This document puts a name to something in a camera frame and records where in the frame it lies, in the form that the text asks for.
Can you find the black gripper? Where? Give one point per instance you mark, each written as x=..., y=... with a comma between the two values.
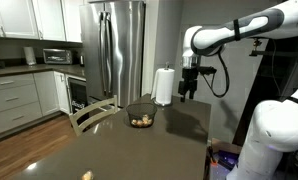
x=189, y=80

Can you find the black mesh basket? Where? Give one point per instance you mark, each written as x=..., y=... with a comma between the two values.
x=135, y=111

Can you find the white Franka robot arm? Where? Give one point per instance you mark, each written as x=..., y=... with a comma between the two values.
x=279, y=126

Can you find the white paper towel roll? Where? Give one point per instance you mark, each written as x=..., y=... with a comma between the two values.
x=164, y=86

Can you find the metal paper towel holder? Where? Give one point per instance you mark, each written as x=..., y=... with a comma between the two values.
x=167, y=65

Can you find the small round bread roll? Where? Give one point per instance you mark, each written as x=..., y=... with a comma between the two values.
x=148, y=122
x=134, y=122
x=140, y=123
x=145, y=118

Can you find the brown cardboard box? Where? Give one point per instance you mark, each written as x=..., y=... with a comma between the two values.
x=225, y=145

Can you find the blue lit device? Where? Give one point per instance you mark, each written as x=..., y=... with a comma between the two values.
x=227, y=159

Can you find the stainless steel refrigerator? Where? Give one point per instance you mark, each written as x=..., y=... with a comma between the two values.
x=122, y=50

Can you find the pale wooden chair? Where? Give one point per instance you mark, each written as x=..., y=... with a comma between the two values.
x=93, y=110

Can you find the black built-in wine cooler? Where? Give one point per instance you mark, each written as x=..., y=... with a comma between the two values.
x=77, y=95

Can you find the dark kettle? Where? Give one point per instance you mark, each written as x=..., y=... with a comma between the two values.
x=81, y=60

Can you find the loose bread roll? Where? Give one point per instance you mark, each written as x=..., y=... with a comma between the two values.
x=87, y=175

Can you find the silver toaster oven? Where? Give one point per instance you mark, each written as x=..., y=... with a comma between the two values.
x=57, y=56

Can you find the dark kitchen countertop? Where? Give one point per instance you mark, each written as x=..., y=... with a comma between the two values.
x=39, y=68

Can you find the white lower kitchen cabinets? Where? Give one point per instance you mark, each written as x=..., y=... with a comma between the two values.
x=15, y=100

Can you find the white kitchen cabinets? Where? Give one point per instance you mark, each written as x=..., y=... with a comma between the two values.
x=15, y=100
x=19, y=18

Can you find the white upper kitchen cabinets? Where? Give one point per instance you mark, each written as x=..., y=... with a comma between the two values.
x=19, y=18

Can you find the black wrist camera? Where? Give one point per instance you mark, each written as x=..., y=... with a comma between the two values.
x=207, y=70

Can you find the black stand frame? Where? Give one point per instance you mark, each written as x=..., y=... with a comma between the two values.
x=255, y=100

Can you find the black camera clamp mount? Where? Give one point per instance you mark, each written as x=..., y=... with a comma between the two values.
x=255, y=46

